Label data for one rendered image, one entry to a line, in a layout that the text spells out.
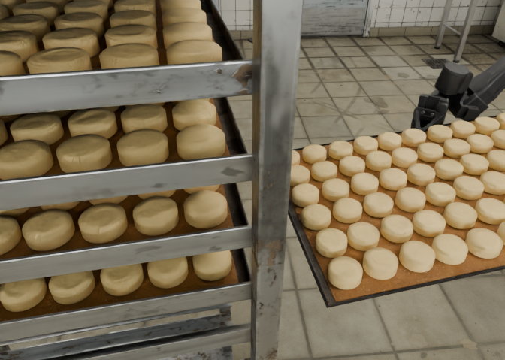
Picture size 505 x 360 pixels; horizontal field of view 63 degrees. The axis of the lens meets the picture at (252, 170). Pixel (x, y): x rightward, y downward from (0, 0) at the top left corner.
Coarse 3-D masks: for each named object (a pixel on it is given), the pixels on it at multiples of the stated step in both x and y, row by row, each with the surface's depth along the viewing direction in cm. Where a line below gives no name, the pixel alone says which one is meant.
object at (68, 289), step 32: (192, 256) 55; (224, 256) 52; (0, 288) 48; (32, 288) 48; (64, 288) 48; (96, 288) 51; (128, 288) 49; (160, 288) 51; (192, 288) 51; (0, 320) 47
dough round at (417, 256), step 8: (408, 248) 62; (416, 248) 62; (424, 248) 62; (400, 256) 62; (408, 256) 61; (416, 256) 61; (424, 256) 61; (432, 256) 61; (408, 264) 61; (416, 264) 60; (424, 264) 60; (432, 264) 60
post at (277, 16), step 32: (256, 0) 29; (288, 0) 28; (256, 32) 30; (288, 32) 29; (256, 64) 31; (288, 64) 30; (256, 96) 33; (288, 96) 32; (256, 128) 34; (288, 128) 34; (256, 160) 36; (288, 160) 35; (256, 192) 38; (288, 192) 38; (256, 224) 40; (256, 256) 42; (256, 288) 44; (256, 320) 48; (256, 352) 52
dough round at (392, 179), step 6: (390, 168) 79; (396, 168) 79; (384, 174) 77; (390, 174) 77; (396, 174) 77; (402, 174) 77; (384, 180) 76; (390, 180) 76; (396, 180) 76; (402, 180) 76; (384, 186) 77; (390, 186) 76; (396, 186) 76; (402, 186) 76
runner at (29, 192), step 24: (120, 168) 36; (144, 168) 36; (168, 168) 37; (192, 168) 37; (216, 168) 38; (240, 168) 39; (0, 192) 35; (24, 192) 35; (48, 192) 36; (72, 192) 36; (96, 192) 37; (120, 192) 37; (144, 192) 38
